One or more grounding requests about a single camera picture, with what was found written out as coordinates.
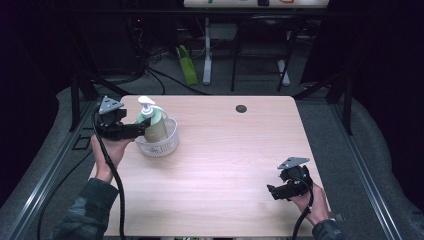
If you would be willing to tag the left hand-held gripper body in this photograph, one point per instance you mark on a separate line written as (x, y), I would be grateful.
(113, 128)

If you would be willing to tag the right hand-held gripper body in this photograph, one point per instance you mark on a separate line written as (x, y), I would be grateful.
(296, 183)

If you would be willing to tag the green pump bottle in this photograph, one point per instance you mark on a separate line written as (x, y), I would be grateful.
(156, 128)

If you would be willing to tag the white perforated plastic basket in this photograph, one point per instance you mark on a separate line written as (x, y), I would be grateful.
(160, 146)

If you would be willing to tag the person's left hand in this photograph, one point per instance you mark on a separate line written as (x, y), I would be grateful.
(108, 156)

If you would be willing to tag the person's right hand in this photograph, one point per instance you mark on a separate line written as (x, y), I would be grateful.
(316, 206)

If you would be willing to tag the dark computer tower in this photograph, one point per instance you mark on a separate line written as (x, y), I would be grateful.
(136, 43)

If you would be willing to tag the black table grommet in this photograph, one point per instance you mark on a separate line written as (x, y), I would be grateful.
(241, 108)

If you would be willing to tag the white desk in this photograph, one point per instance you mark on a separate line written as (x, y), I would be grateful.
(207, 50)

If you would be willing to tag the black chair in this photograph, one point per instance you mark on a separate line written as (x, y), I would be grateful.
(260, 43)

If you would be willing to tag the black metal frame stand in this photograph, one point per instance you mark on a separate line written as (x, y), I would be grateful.
(347, 106)
(75, 100)

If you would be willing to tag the grey metal floor rail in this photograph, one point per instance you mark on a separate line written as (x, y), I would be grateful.
(366, 173)
(50, 170)

